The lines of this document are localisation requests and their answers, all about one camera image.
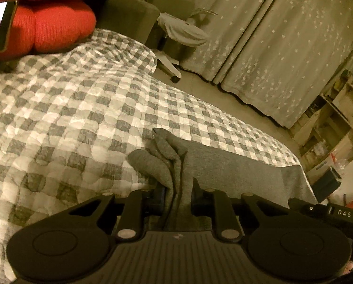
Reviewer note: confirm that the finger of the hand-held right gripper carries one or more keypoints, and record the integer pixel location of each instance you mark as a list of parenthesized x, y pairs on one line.
[(327, 185)]

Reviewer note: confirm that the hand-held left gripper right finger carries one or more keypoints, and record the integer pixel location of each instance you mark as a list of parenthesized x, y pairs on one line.
[(195, 195)]

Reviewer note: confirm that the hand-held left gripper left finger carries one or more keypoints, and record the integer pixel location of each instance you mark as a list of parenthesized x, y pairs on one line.
[(161, 198)]

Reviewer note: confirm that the grey pants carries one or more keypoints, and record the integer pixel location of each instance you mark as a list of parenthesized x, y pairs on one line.
[(238, 171)]

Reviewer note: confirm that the wooden storage shelf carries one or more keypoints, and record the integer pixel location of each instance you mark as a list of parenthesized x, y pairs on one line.
[(333, 118)]

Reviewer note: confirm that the grey white checkered blanket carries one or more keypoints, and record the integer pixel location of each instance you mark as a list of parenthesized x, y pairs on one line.
[(75, 109)]

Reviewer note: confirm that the white-based office chair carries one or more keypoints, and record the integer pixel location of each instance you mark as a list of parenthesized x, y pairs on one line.
[(170, 62)]

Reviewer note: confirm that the star-patterned curtain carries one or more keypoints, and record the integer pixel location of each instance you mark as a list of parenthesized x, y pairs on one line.
[(283, 41)]

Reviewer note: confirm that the light grey draped cloth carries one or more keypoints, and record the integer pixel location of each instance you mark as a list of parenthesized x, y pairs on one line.
[(185, 31)]

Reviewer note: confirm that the dark sofa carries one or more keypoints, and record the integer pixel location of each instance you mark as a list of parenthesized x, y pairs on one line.
[(126, 17)]

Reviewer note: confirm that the red knot cushion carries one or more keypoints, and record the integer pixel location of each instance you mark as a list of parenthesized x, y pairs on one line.
[(52, 26)]

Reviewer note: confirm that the smartphone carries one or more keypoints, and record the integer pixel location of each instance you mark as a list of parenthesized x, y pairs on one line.
[(6, 26)]

